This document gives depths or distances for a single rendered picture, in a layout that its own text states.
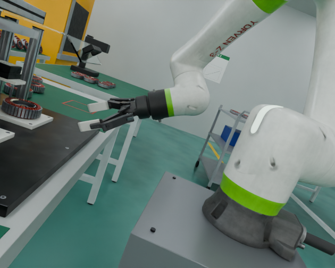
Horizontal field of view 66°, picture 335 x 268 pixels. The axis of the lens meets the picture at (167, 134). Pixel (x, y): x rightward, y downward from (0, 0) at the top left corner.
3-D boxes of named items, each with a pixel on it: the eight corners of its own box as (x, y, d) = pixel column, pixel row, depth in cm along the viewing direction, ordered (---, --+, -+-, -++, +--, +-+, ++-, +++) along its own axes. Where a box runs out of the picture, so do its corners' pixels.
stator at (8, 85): (-2, 92, 108) (0, 83, 107) (8, 88, 118) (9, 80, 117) (27, 100, 111) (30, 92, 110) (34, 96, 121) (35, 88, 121)
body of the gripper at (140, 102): (151, 122, 82) (122, 127, 82) (151, 110, 89) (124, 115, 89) (146, 100, 78) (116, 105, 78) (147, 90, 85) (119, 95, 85)
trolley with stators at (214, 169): (232, 178, 380) (260, 114, 359) (256, 215, 282) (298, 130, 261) (194, 165, 374) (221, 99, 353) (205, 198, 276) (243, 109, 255)
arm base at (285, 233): (315, 245, 57) (328, 223, 56) (343, 293, 43) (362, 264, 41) (205, 194, 61) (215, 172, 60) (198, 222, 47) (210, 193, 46)
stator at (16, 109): (45, 116, 89) (48, 106, 88) (29, 122, 78) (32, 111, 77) (13, 105, 88) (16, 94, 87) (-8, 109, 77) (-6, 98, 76)
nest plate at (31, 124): (52, 120, 91) (53, 117, 91) (31, 130, 76) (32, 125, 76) (10, 106, 90) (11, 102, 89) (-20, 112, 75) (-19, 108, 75)
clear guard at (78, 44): (101, 65, 97) (106, 49, 96) (81, 62, 73) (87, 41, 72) (15, 33, 94) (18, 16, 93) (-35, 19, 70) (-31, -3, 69)
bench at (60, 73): (138, 136, 412) (153, 92, 396) (119, 185, 232) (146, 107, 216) (71, 113, 401) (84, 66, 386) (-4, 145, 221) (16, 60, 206)
